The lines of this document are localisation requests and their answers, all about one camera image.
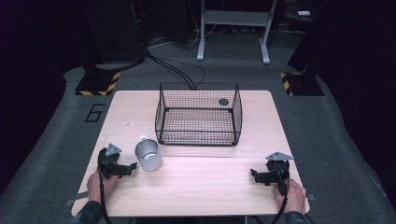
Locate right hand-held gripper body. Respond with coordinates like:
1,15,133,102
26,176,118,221
263,151,295,189

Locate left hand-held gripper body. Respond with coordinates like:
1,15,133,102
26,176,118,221
97,143,129,180

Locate person's left hand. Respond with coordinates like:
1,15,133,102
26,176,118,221
86,169,120,205

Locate person's right hand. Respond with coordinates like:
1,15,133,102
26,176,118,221
273,177,308,216

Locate silver metal cup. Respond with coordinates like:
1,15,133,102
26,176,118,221
134,134,163,173

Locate black yellow-striped stand base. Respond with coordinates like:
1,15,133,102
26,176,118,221
75,70,121,97
278,71,326,97

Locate dark cabinet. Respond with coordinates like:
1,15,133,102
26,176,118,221
78,0,148,71

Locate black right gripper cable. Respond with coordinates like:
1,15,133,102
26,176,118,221
270,161,291,224

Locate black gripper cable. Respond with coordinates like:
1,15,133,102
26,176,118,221
270,161,291,224
97,155,114,224

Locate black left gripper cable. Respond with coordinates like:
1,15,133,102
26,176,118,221
97,155,114,224

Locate black wire mesh basket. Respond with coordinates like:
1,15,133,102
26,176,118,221
154,81,244,147

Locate black floor cables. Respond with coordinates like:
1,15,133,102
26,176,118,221
145,50,207,91

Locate white metal stand frame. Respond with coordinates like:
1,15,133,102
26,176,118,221
196,0,278,65

